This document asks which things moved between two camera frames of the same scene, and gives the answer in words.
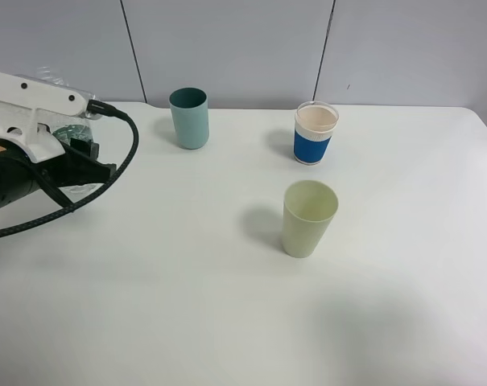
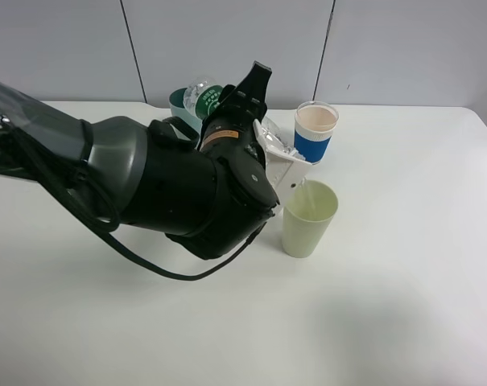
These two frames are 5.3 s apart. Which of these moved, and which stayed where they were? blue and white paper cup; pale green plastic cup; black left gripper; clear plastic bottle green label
Moved: clear plastic bottle green label; black left gripper
Stayed: blue and white paper cup; pale green plastic cup
